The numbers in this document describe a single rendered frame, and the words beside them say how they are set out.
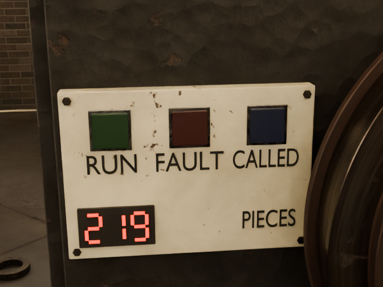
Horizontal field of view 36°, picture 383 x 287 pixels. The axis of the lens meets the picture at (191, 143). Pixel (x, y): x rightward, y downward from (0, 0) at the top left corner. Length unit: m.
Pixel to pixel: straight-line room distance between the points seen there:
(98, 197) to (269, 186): 0.18
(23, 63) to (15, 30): 0.36
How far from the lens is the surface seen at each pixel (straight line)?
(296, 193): 0.63
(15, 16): 6.66
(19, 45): 6.68
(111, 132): 0.59
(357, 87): 0.55
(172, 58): 0.60
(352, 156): 0.50
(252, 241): 0.64
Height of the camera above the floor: 1.34
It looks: 15 degrees down
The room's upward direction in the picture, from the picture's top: 1 degrees counter-clockwise
